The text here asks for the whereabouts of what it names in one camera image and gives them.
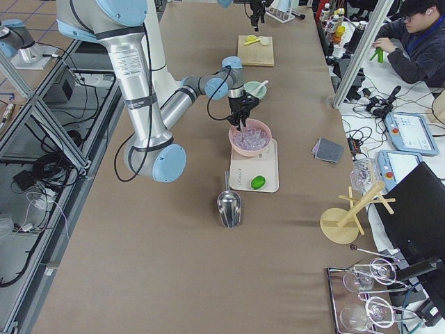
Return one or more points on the seated person in dark jacket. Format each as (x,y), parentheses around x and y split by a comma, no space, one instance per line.
(415,42)

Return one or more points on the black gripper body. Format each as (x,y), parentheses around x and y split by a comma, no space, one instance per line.
(256,8)
(236,104)

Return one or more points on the aluminium frame post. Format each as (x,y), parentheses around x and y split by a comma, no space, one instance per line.
(381,10)

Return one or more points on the wooden mug tree stand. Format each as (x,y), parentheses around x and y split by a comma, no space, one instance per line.
(342,226)

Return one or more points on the grey and purple cloth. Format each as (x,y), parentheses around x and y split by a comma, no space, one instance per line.
(326,150)

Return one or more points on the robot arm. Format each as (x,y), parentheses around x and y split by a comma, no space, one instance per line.
(129,30)

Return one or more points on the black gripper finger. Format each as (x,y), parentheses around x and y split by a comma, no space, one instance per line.
(233,120)
(242,117)

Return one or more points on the pink bowl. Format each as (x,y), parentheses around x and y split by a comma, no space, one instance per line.
(253,124)

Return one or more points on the pile of clear ice cubes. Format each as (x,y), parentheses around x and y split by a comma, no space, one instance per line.
(251,139)

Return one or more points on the mint green bowl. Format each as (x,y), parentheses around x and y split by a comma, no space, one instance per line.
(248,86)

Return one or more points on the teach pendant tablet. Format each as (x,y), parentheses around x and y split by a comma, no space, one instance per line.
(410,133)
(394,166)

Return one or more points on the green lime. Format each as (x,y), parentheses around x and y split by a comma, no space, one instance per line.
(258,182)

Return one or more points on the bottle rack with bottles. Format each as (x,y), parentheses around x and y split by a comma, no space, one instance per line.
(332,24)

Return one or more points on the yellow plastic knife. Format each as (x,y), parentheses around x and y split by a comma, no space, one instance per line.
(251,42)

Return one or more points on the cream rabbit tray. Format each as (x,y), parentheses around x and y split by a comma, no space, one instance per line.
(244,169)

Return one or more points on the clear plastic container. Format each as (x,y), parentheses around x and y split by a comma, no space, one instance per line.
(364,174)

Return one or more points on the metal ice scoop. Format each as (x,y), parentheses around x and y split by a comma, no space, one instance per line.
(229,205)

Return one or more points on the wine glass rack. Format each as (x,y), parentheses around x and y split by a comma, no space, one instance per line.
(360,296)

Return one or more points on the white ceramic spoon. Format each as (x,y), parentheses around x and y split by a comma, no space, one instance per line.
(259,87)

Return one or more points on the wooden cutting board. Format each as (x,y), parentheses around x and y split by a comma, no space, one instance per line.
(256,54)

